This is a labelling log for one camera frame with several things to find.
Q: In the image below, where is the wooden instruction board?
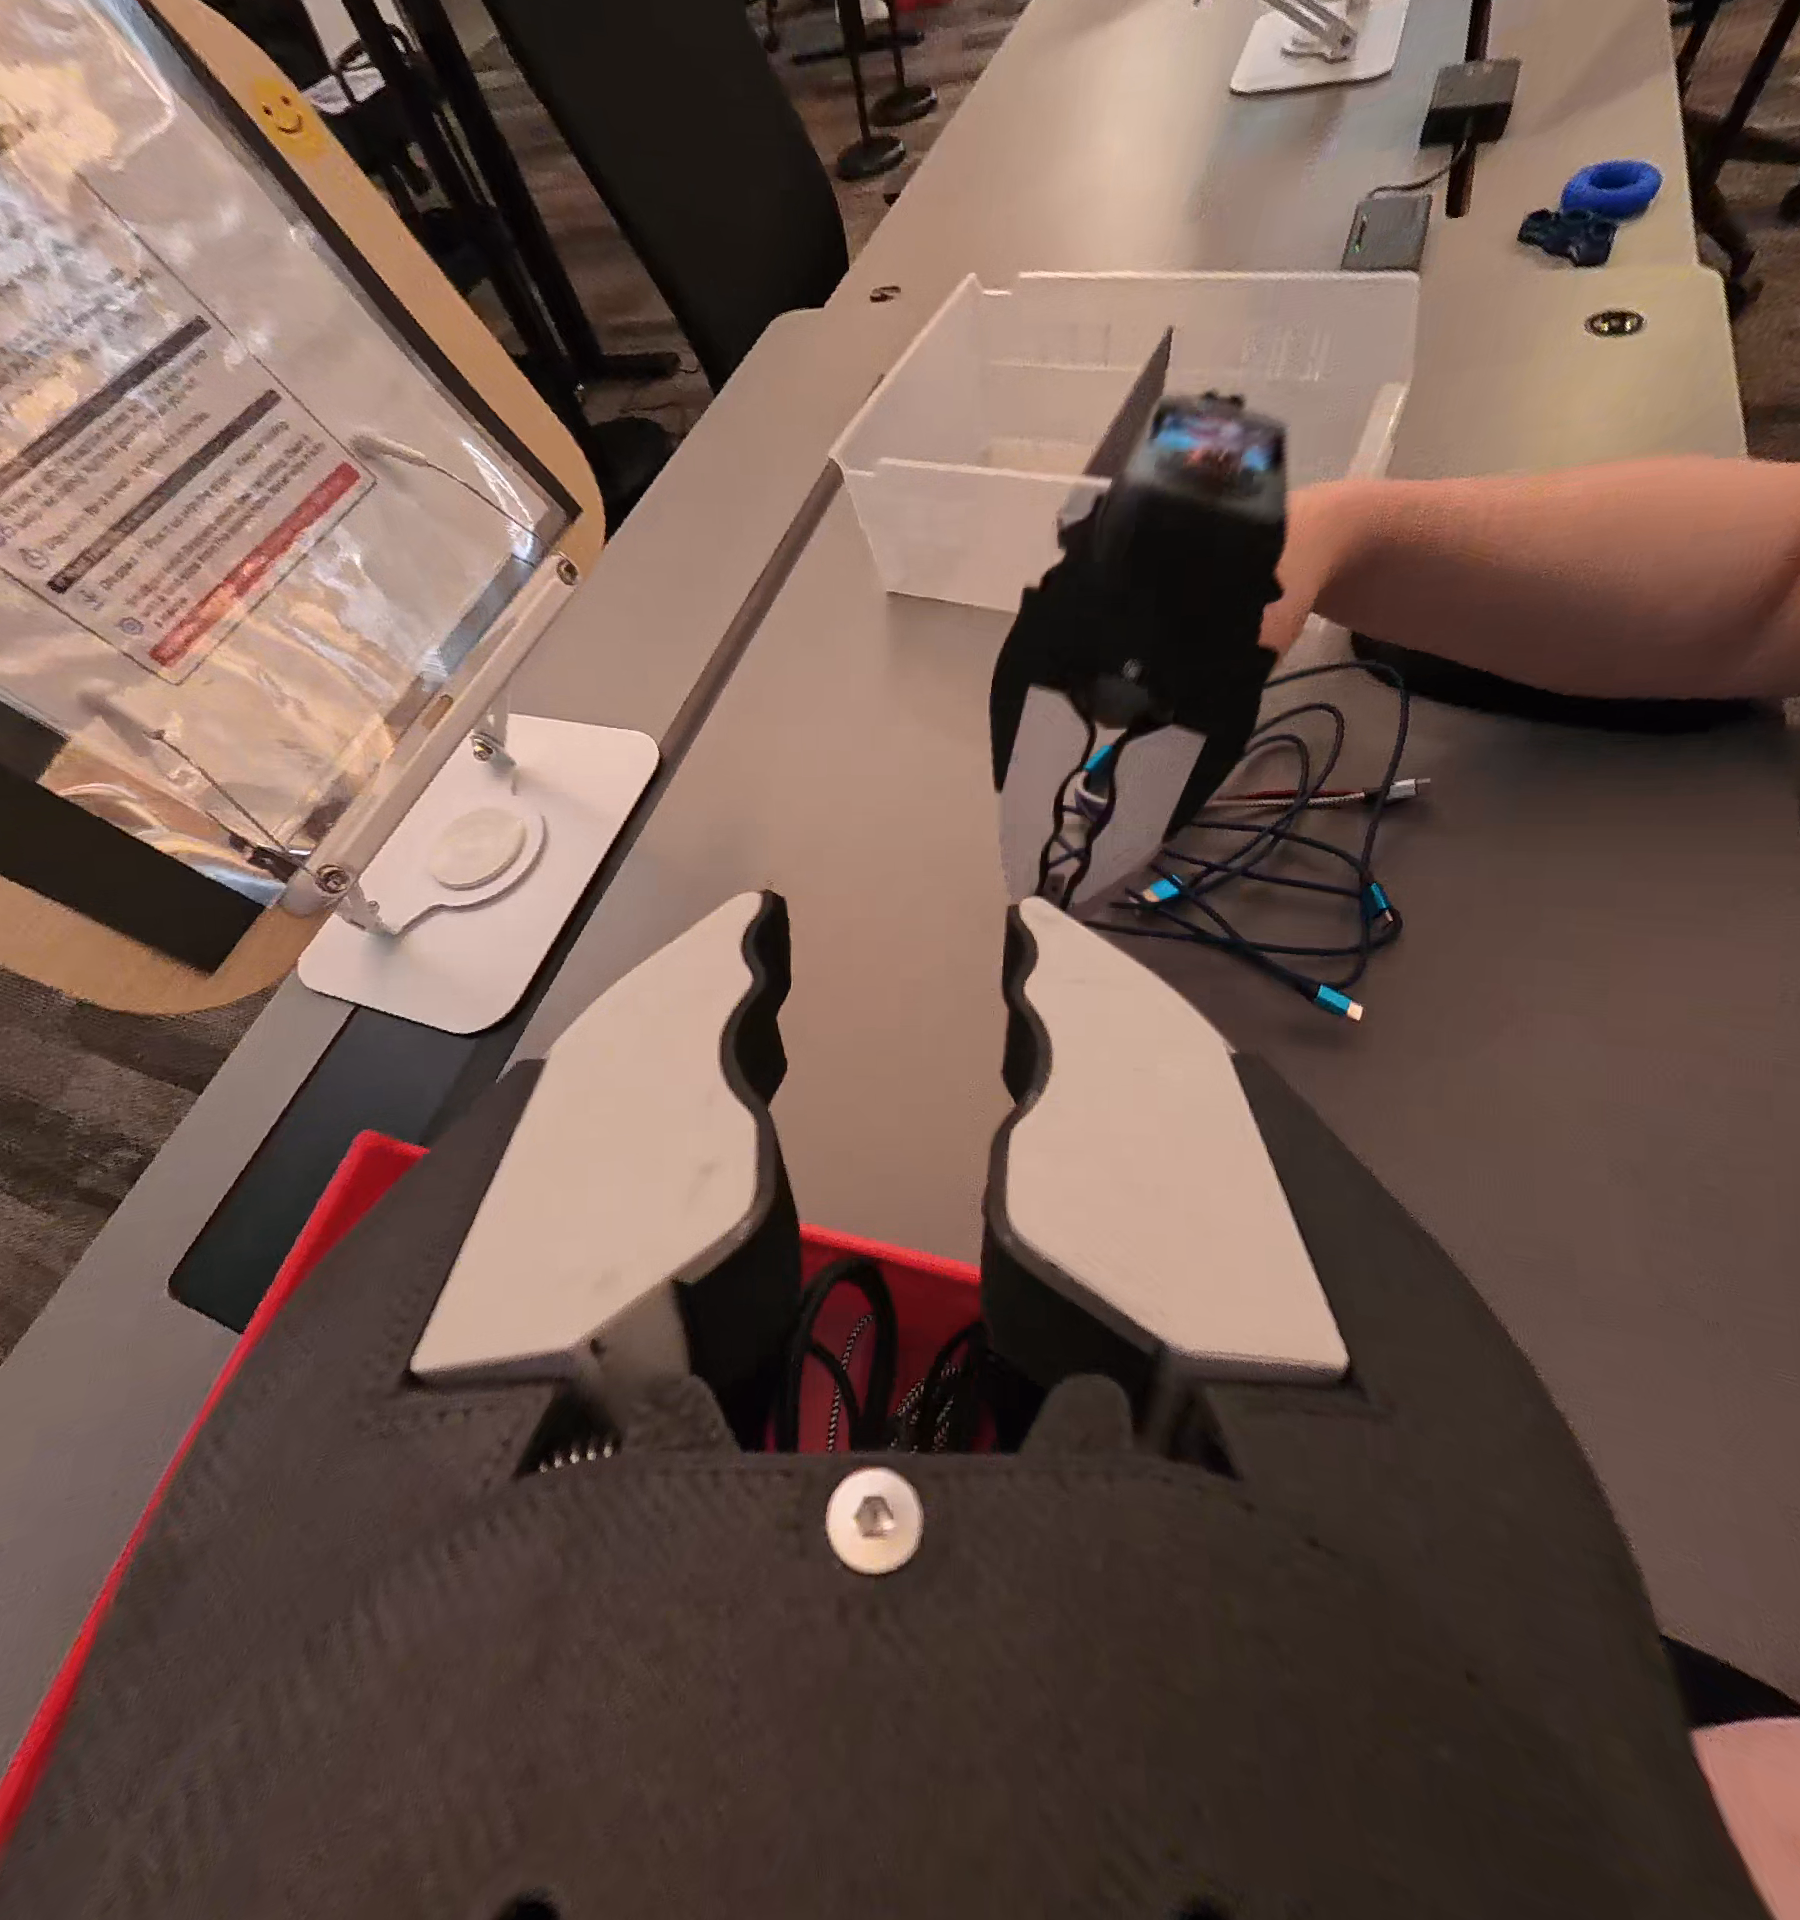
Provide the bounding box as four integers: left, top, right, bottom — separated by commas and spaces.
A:
0, 0, 609, 1023

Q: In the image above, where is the red white braided cable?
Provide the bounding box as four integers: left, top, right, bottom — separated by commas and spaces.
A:
1183, 774, 1433, 819

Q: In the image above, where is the clear plastic bin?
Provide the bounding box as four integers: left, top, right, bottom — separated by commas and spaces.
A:
831, 272, 1424, 609

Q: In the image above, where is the black right-angle plug cable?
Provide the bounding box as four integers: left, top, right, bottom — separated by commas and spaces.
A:
782, 1256, 899, 1456

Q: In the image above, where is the person's right forearm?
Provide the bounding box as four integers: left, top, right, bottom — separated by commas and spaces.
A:
1355, 447, 1800, 703

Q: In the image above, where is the black power box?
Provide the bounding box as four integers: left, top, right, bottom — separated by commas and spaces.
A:
1416, 57, 1525, 147

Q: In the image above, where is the black upright panel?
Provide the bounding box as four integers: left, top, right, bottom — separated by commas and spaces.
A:
482, 0, 855, 395

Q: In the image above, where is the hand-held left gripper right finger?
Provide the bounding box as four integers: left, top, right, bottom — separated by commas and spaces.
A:
979, 896, 1355, 1387

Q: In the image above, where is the white desk stand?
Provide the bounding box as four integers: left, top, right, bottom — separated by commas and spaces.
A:
1225, 0, 1413, 97

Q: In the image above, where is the black bin divider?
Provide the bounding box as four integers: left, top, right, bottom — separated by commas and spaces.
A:
1086, 327, 1179, 486

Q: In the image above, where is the white stand base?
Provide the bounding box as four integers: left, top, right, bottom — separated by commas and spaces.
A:
297, 712, 665, 1039

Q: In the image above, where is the blue ring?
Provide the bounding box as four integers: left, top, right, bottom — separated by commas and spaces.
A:
1559, 157, 1669, 220

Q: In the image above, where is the grey desk socket box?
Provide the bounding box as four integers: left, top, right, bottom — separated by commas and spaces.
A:
1338, 192, 1435, 274

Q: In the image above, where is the blue braided cable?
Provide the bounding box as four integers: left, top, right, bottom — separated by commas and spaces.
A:
1044, 662, 1413, 1023

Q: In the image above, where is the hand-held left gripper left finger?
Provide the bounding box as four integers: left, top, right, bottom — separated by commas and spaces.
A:
409, 889, 801, 1383

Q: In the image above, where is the red plastic bin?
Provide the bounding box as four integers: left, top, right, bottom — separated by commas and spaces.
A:
0, 1128, 991, 1890

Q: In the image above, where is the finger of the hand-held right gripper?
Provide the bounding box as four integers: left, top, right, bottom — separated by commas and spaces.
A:
1076, 724, 1211, 920
998, 680, 1104, 902

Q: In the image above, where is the person's right hand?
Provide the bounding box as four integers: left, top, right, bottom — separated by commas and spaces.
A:
1260, 479, 1374, 667

